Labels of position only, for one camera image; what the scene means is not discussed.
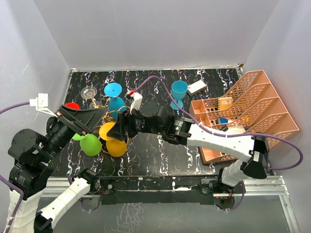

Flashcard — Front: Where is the blue wine glass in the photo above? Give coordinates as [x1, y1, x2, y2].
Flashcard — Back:
[104, 83, 127, 118]

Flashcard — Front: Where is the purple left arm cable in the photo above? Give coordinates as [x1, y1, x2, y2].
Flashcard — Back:
[0, 101, 31, 229]

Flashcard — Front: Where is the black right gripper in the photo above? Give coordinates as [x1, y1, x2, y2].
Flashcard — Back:
[107, 106, 163, 141]

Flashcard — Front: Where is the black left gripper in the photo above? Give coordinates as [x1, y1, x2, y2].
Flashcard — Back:
[40, 102, 108, 161]

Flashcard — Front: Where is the gold wire glass rack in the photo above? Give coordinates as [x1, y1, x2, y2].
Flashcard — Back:
[95, 98, 130, 155]

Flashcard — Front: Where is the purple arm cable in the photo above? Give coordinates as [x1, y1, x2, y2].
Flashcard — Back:
[0, 101, 31, 229]
[135, 75, 304, 211]

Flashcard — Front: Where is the red wine glass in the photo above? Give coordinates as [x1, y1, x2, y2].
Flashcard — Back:
[65, 102, 80, 110]

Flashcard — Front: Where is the green wine glass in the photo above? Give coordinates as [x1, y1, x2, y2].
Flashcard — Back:
[72, 133, 102, 156]

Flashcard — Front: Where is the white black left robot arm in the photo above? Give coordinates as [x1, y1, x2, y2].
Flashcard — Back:
[4, 105, 107, 233]

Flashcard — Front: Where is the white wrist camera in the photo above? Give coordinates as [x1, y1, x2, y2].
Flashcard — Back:
[124, 90, 142, 113]
[29, 93, 56, 117]

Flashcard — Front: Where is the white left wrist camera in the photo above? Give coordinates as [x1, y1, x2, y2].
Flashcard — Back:
[29, 93, 56, 117]

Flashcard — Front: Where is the aluminium frame rail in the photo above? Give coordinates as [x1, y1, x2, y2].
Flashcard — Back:
[44, 175, 300, 233]

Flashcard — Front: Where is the teal wine glass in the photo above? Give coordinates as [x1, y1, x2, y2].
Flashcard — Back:
[171, 80, 188, 108]

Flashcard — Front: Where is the clear wine glass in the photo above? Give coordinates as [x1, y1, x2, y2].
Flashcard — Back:
[80, 86, 103, 109]

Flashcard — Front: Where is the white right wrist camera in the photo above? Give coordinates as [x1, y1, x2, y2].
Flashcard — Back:
[124, 90, 142, 113]

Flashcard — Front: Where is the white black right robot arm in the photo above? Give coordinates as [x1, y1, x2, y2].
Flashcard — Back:
[107, 102, 269, 193]

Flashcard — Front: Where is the yellow wine glass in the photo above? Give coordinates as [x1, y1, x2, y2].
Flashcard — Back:
[99, 122, 127, 157]

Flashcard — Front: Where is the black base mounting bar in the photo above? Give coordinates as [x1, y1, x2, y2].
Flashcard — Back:
[80, 173, 246, 206]

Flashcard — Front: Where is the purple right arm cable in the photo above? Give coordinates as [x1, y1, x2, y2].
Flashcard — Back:
[135, 75, 304, 211]

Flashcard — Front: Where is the blue white small bottle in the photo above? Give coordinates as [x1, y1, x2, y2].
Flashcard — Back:
[217, 117, 232, 124]

